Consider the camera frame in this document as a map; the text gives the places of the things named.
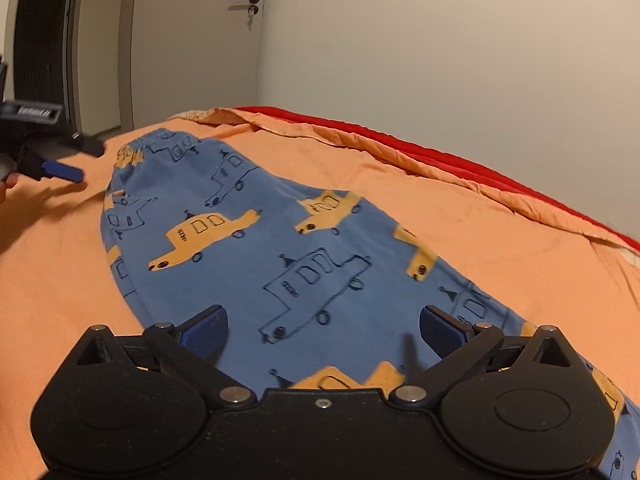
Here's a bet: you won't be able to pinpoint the white door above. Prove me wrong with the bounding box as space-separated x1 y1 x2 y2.
131 0 272 130

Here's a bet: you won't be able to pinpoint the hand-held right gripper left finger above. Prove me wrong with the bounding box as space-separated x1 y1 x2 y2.
74 304 258 411

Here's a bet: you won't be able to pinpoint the red blanket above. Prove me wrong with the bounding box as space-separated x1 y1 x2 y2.
234 106 640 257

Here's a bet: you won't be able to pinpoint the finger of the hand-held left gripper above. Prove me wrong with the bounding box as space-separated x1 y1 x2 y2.
18 143 85 184
52 131 105 157

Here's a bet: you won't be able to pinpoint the dark ribbed panel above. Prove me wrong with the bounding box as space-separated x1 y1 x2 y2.
12 0 85 132

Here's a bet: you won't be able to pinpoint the blue pants with car print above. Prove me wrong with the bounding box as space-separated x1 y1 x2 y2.
101 129 628 480

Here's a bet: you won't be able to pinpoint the orange duvet cover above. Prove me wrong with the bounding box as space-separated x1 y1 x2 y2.
0 106 640 480

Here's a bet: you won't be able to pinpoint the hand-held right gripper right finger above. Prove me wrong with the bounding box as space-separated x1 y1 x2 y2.
388 304 575 409

